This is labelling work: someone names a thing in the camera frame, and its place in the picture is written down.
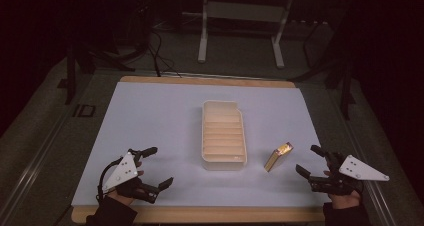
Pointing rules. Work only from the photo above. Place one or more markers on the gold box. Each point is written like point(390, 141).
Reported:
point(276, 157)

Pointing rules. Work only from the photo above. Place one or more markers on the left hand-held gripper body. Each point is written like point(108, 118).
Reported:
point(121, 172)

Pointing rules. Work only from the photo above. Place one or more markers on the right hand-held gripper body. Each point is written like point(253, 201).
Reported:
point(361, 171)

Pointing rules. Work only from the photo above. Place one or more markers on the black stand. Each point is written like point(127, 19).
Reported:
point(345, 89)
point(71, 69)

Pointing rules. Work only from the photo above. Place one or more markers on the person's right hand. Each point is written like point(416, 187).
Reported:
point(346, 201)

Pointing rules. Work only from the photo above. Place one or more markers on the white table mat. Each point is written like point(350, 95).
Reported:
point(160, 119)

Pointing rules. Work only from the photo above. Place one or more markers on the white slotted tray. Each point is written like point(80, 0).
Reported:
point(222, 137)

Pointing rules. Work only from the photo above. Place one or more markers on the black rectangular floor bracket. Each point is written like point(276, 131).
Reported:
point(84, 110)

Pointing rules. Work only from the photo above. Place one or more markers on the dark box on floor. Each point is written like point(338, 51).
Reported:
point(316, 44)

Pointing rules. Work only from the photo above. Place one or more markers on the metal floor rail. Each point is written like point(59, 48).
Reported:
point(380, 199)
point(30, 172)

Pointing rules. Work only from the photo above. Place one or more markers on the person's left hand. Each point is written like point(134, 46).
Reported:
point(121, 197)

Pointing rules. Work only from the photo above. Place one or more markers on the white metal stand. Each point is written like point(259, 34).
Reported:
point(245, 11)

